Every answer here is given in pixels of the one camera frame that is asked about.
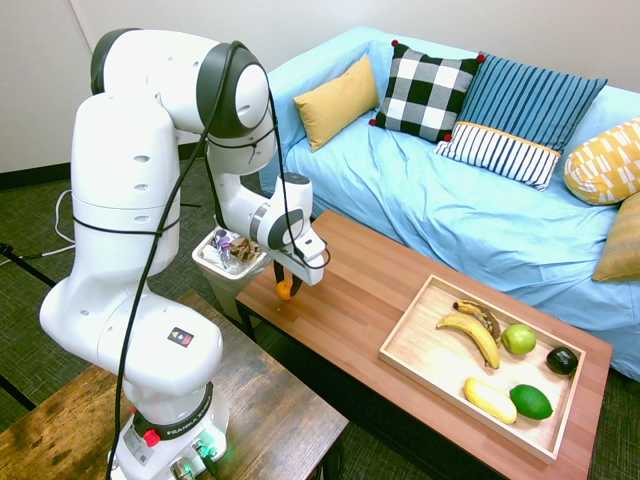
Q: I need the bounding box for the brown spotted overripe banana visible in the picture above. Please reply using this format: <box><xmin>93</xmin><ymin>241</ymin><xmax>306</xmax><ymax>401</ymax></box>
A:
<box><xmin>452</xmin><ymin>298</ymin><xmax>503</xmax><ymax>349</ymax></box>

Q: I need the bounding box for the tan striped pillow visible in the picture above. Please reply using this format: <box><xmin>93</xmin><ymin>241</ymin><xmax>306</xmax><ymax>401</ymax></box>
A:
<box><xmin>591</xmin><ymin>192</ymin><xmax>640</xmax><ymax>284</ymax></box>

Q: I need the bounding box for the white navy striped pillow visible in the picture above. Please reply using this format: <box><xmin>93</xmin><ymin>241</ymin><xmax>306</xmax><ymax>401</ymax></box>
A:
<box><xmin>432</xmin><ymin>120</ymin><xmax>563</xmax><ymax>193</ymax></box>

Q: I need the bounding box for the yellow banana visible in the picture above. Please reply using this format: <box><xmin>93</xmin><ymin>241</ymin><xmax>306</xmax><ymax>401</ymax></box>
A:
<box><xmin>435</xmin><ymin>312</ymin><xmax>502</xmax><ymax>371</ymax></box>

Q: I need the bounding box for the blue striped pillow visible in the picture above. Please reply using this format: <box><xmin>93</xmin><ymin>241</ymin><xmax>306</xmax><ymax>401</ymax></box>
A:
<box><xmin>455</xmin><ymin>51</ymin><xmax>610</xmax><ymax>156</ymax></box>

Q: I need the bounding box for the yellow white patterned bolster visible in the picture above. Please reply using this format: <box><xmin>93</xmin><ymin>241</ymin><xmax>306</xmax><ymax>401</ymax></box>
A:
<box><xmin>563</xmin><ymin>117</ymin><xmax>640</xmax><ymax>207</ymax></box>

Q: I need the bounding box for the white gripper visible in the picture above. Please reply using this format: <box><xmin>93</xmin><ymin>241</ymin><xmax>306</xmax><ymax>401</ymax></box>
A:
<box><xmin>272</xmin><ymin>243</ymin><xmax>326</xmax><ymax>298</ymax></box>

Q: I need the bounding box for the white floor cable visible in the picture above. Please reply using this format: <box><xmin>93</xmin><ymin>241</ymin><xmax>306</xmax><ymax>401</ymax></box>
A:
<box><xmin>53</xmin><ymin>188</ymin><xmax>79</xmax><ymax>258</ymax></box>

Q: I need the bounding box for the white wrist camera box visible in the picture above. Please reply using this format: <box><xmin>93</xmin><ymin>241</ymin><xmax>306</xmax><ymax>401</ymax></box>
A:
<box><xmin>295</xmin><ymin>230</ymin><xmax>329</xmax><ymax>266</ymax></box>

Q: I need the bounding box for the reddish wooden coffee table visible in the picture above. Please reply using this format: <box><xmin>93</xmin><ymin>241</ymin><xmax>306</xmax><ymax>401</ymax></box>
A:
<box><xmin>234</xmin><ymin>209</ymin><xmax>615</xmax><ymax>480</ymax></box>

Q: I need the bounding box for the green apple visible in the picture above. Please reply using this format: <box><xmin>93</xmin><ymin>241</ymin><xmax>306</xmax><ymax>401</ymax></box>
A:
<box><xmin>501</xmin><ymin>323</ymin><xmax>538</xmax><ymax>357</ymax></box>

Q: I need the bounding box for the black white checkered pillow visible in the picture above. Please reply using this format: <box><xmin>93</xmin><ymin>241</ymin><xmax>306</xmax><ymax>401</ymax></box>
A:
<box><xmin>368</xmin><ymin>38</ymin><xmax>488</xmax><ymax>147</ymax></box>

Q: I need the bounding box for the yellow lemon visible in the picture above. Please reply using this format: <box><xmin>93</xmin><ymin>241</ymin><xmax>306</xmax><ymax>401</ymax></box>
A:
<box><xmin>463</xmin><ymin>377</ymin><xmax>519</xmax><ymax>426</ymax></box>

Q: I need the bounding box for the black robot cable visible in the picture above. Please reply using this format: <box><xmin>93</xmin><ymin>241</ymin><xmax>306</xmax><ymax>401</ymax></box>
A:
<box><xmin>105</xmin><ymin>40</ymin><xmax>332</xmax><ymax>480</ymax></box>

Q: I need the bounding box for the rustic dark wood table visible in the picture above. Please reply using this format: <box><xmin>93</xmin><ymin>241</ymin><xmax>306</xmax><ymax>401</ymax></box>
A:
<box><xmin>0</xmin><ymin>289</ymin><xmax>350</xmax><ymax>480</ymax></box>

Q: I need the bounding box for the light blue covered sofa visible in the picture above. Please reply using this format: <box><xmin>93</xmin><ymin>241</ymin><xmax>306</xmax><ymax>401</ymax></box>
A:
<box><xmin>259</xmin><ymin>25</ymin><xmax>640</xmax><ymax>383</ymax></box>

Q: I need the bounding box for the green lime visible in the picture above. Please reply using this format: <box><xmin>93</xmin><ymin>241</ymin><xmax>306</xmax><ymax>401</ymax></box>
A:
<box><xmin>509</xmin><ymin>383</ymin><xmax>555</xmax><ymax>422</ymax></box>

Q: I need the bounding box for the plain mustard yellow pillow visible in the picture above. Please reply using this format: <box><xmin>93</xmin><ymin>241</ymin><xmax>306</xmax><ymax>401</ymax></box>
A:
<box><xmin>293</xmin><ymin>53</ymin><xmax>382</xmax><ymax>154</ymax></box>

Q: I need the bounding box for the white plastic trash bin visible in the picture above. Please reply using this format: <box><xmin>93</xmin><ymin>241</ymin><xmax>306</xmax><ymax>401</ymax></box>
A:
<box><xmin>191</xmin><ymin>224</ymin><xmax>274</xmax><ymax>322</ymax></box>

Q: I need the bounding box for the crumpled brown paper bag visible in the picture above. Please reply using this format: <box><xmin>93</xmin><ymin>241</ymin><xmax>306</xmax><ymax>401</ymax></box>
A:
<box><xmin>229</xmin><ymin>236</ymin><xmax>263</xmax><ymax>263</ymax></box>

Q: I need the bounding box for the light wooden tray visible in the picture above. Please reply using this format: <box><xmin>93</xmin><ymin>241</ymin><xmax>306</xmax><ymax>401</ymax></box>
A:
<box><xmin>378</xmin><ymin>273</ymin><xmax>587</xmax><ymax>466</ymax></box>

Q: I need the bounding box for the clear hint water bottle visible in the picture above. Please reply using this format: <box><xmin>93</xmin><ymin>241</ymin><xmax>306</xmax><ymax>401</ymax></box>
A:
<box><xmin>211</xmin><ymin>227</ymin><xmax>237</xmax><ymax>268</ymax></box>

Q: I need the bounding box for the dark avocado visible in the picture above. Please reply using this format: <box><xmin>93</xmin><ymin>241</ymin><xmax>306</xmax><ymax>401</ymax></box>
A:
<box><xmin>545</xmin><ymin>346</ymin><xmax>580</xmax><ymax>377</ymax></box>

